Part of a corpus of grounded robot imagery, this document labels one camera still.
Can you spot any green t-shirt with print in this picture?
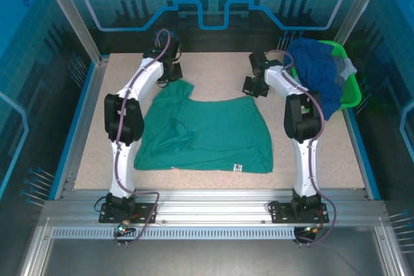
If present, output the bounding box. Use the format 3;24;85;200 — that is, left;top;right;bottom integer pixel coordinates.
133;78;274;175

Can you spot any blue t-shirt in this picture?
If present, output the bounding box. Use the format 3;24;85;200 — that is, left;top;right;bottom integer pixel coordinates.
283;37;344;122

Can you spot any light grey-blue t-shirt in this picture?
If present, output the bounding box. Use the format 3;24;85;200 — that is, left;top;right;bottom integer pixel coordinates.
334;56;358;83

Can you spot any green plastic laundry basket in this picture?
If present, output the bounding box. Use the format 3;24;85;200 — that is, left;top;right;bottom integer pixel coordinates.
290;39;362;109

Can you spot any small connector with LED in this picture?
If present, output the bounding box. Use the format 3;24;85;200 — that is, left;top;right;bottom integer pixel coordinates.
298;223;325;235
116;220;136;237

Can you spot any steel base panel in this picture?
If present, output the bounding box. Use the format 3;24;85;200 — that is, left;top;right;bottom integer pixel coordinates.
19;217;402;276

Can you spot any aluminium frame post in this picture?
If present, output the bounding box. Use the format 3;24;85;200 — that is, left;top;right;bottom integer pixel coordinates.
334;0;382;43
35;0;110;67

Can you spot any aluminium front frame rail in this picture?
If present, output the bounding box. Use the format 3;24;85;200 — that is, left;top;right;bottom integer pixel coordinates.
41;187;387;226

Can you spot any slotted grey cable duct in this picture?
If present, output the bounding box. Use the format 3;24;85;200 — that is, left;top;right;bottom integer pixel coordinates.
50;228;298;241

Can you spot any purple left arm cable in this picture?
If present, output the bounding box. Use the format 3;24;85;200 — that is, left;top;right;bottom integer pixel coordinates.
111;28;160;248

